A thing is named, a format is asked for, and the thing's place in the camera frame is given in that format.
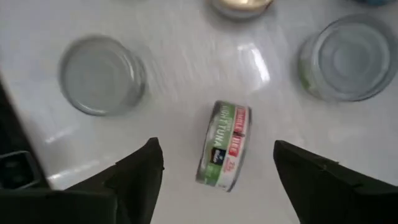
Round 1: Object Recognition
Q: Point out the silver-lid green tuna can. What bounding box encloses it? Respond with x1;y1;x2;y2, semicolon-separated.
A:
195;100;252;193
57;34;147;118
297;14;398;103

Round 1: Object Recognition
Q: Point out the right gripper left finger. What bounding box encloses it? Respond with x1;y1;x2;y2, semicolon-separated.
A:
67;137;165;224

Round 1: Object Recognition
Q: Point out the gold-lid blue salmon can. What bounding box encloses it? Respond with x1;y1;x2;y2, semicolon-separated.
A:
208;0;276;22

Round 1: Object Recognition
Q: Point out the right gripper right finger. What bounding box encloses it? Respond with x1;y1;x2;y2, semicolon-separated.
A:
272;139;398;224

